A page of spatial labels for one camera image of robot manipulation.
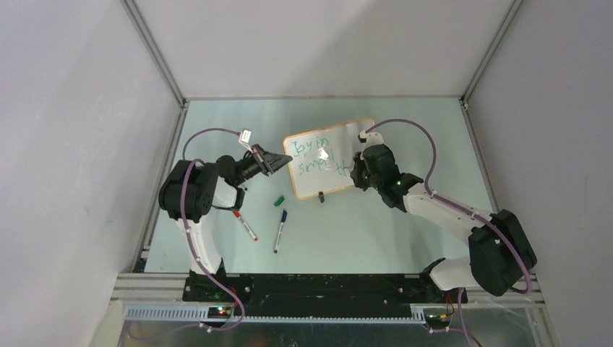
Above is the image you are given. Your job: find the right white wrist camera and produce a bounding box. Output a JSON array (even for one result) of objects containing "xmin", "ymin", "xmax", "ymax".
[{"xmin": 358, "ymin": 130, "xmax": 385, "ymax": 150}]

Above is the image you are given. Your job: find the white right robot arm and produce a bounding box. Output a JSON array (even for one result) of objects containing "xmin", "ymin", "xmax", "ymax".
[{"xmin": 350, "ymin": 144, "xmax": 537, "ymax": 302}]

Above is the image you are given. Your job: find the left aluminium frame post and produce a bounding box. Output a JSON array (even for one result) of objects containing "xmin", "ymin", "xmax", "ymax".
[{"xmin": 120, "ymin": 0, "xmax": 186, "ymax": 108}]

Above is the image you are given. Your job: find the right controller circuit board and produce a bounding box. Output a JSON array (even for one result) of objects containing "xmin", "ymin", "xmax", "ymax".
[{"xmin": 424, "ymin": 314, "xmax": 453, "ymax": 330}]

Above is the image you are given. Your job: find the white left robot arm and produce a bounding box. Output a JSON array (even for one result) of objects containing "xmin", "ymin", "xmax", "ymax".
[{"xmin": 158, "ymin": 144, "xmax": 292, "ymax": 301}]

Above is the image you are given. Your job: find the blue marker pen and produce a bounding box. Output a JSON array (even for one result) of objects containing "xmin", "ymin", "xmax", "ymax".
[{"xmin": 273, "ymin": 210, "xmax": 288, "ymax": 254}]

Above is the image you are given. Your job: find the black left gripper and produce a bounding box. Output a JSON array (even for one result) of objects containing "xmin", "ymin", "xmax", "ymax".
[{"xmin": 233, "ymin": 144, "xmax": 292, "ymax": 187}]

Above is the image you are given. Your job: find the left controller circuit board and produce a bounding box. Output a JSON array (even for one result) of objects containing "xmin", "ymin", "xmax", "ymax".
[{"xmin": 207, "ymin": 306, "xmax": 233, "ymax": 320}]

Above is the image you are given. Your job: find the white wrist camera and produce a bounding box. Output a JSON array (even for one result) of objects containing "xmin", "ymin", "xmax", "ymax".
[
  {"xmin": 358, "ymin": 130, "xmax": 385, "ymax": 150},
  {"xmin": 239, "ymin": 128, "xmax": 252, "ymax": 152}
]

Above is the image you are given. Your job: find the aluminium frame post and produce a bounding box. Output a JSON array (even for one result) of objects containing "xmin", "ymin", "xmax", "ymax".
[
  {"xmin": 120, "ymin": 0, "xmax": 186, "ymax": 108},
  {"xmin": 460, "ymin": 0, "xmax": 525, "ymax": 108}
]

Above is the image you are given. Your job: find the right aluminium frame post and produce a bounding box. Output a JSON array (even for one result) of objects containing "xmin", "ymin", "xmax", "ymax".
[{"xmin": 460, "ymin": 0, "xmax": 525, "ymax": 108}]

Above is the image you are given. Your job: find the red marker pen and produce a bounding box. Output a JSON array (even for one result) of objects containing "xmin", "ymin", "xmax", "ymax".
[{"xmin": 233, "ymin": 211, "xmax": 258, "ymax": 241}]

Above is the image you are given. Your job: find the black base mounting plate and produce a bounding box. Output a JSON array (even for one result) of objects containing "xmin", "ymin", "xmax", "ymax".
[{"xmin": 182, "ymin": 272, "xmax": 468, "ymax": 318}]

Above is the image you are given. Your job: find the controller circuit board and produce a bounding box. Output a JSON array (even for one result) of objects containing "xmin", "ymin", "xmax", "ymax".
[
  {"xmin": 207, "ymin": 306, "xmax": 233, "ymax": 320},
  {"xmin": 424, "ymin": 314, "xmax": 453, "ymax": 330}
]

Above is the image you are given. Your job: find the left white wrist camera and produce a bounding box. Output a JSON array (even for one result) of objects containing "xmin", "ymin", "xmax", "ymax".
[{"xmin": 239, "ymin": 128, "xmax": 252, "ymax": 152}]

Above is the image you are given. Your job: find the green marker cap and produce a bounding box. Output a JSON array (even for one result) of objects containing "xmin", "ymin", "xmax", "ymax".
[{"xmin": 273, "ymin": 196, "xmax": 285, "ymax": 207}]

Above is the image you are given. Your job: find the yellow framed whiteboard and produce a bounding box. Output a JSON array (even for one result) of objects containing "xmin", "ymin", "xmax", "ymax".
[{"xmin": 283, "ymin": 118, "xmax": 374, "ymax": 200}]

